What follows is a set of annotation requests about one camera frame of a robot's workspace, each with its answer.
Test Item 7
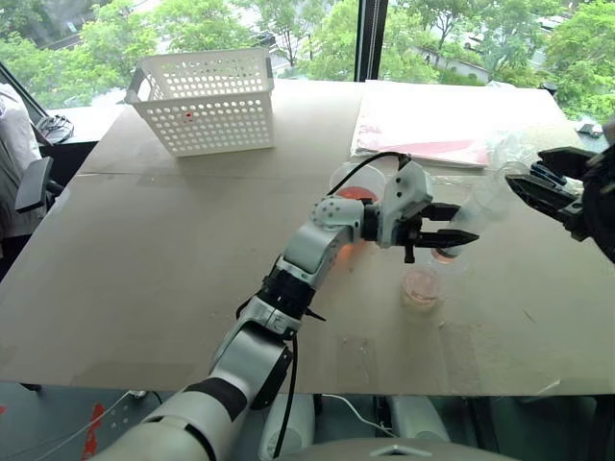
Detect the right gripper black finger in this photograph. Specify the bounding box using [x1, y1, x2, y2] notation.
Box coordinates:
[504, 173, 585, 218]
[536, 146, 598, 180]

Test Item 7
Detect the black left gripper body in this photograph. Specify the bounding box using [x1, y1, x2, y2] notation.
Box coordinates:
[395, 203, 434, 265]

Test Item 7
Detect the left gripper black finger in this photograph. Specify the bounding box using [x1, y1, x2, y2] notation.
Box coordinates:
[424, 202, 463, 224]
[416, 229, 481, 250]

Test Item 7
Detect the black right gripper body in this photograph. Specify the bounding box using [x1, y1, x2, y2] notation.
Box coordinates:
[555, 141, 615, 244]

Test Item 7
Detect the small clear cup pink liquid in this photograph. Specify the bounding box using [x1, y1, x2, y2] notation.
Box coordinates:
[400, 267, 444, 312]

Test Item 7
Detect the large clear cup red liquid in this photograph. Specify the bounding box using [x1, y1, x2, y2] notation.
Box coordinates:
[330, 161, 388, 206]

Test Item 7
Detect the crumpled clear plastic wrap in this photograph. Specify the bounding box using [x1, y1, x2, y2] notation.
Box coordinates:
[487, 130, 543, 180]

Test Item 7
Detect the white paper stack red print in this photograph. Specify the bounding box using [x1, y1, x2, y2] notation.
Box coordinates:
[349, 79, 513, 170]

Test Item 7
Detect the grey rounded robot leg shape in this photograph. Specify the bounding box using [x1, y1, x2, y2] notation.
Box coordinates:
[386, 394, 452, 444]
[256, 393, 317, 461]

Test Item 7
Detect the grey robot torso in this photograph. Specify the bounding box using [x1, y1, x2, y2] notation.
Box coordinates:
[282, 434, 526, 461]

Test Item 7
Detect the white perforated plastic basket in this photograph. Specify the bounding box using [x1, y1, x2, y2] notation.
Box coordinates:
[124, 46, 277, 159]

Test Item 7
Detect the black chair armrest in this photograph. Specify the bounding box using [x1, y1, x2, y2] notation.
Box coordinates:
[13, 156, 64, 215]

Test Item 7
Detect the person in white shirt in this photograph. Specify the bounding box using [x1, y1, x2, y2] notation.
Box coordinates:
[0, 81, 45, 240]

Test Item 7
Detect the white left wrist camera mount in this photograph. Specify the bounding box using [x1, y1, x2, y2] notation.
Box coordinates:
[378, 160, 436, 250]

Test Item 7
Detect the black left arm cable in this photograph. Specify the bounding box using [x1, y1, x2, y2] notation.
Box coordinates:
[271, 335, 300, 458]
[325, 151, 412, 199]

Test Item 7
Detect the black window frame post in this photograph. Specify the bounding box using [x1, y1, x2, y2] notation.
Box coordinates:
[354, 0, 390, 83]

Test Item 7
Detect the thin white cable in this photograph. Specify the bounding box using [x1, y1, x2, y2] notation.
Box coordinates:
[319, 392, 401, 439]
[45, 388, 148, 461]

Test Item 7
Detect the black cable bundle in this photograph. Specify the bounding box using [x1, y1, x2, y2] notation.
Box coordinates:
[35, 114, 76, 145]

